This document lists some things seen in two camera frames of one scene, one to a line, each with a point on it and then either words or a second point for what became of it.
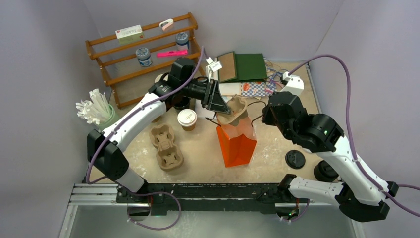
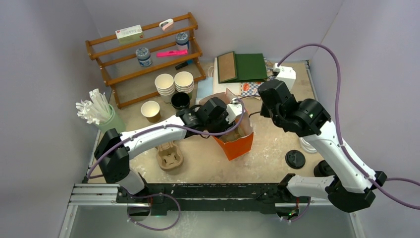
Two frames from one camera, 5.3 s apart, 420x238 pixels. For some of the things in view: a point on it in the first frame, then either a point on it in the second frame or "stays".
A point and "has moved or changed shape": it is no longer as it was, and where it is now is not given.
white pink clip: x=166 y=23 stays
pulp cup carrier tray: x=169 y=157 stays
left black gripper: x=217 y=102 to x=226 y=125
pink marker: x=172 y=53 stays
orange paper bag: x=237 y=143 has moved or changed shape
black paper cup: x=181 y=102 stays
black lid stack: x=324 y=172 stays
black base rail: x=209 y=198 stays
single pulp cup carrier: x=237 y=106 has moved or changed shape
